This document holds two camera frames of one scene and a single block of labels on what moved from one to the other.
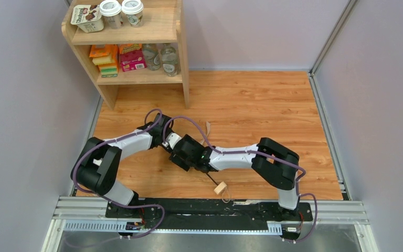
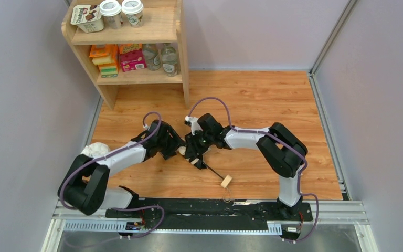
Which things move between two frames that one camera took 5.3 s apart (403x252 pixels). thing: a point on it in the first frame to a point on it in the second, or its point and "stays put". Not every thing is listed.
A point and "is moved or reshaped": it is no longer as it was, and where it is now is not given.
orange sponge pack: [106, 56] stays put
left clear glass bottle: [152, 56] stays put
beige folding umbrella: [221, 188] is moved or reshaped
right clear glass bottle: [169, 60] stays put
